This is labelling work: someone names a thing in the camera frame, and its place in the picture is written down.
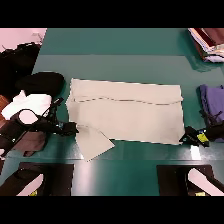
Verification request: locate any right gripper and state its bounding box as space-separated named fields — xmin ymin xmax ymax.
xmin=179 ymin=125 xmax=211 ymax=148

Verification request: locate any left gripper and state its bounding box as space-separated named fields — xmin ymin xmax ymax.
xmin=55 ymin=120 xmax=80 ymax=137

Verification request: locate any cream T-shirt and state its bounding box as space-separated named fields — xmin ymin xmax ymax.
xmin=65 ymin=78 xmax=186 ymax=162

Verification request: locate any brown garment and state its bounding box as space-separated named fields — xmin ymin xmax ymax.
xmin=12 ymin=129 xmax=48 ymax=158

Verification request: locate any purple garment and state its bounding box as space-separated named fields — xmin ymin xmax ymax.
xmin=198 ymin=83 xmax=224 ymax=144

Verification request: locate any white garment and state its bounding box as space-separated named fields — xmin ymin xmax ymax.
xmin=1 ymin=89 xmax=53 ymax=121

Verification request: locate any black garment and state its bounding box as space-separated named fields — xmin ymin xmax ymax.
xmin=14 ymin=71 xmax=66 ymax=98
xmin=0 ymin=42 xmax=42 ymax=102

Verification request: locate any heap of clothes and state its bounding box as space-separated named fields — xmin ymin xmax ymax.
xmin=187 ymin=27 xmax=224 ymax=64

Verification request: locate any dark red garment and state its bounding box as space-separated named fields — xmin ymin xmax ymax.
xmin=194 ymin=27 xmax=224 ymax=47

